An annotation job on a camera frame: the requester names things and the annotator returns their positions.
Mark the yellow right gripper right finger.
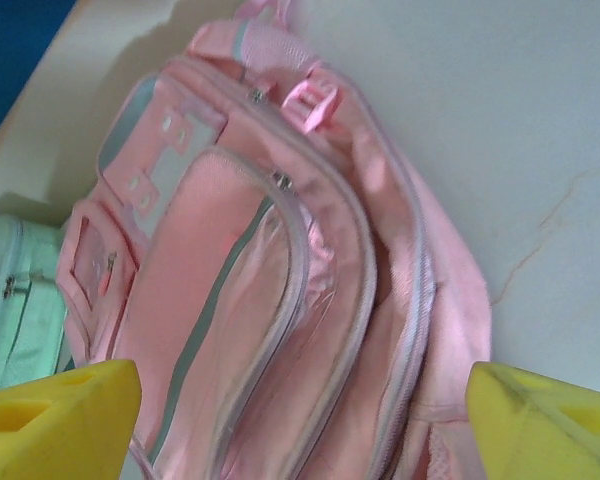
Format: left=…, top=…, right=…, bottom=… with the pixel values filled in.
left=467, top=360, right=600, bottom=480

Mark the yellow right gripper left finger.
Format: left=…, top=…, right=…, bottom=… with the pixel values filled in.
left=0, top=358, right=141, bottom=480

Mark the pink backpack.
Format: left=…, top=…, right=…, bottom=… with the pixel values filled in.
left=54, top=0, right=494, bottom=480

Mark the mint green zip case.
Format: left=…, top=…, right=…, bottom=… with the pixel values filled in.
left=0, top=212, right=76, bottom=396

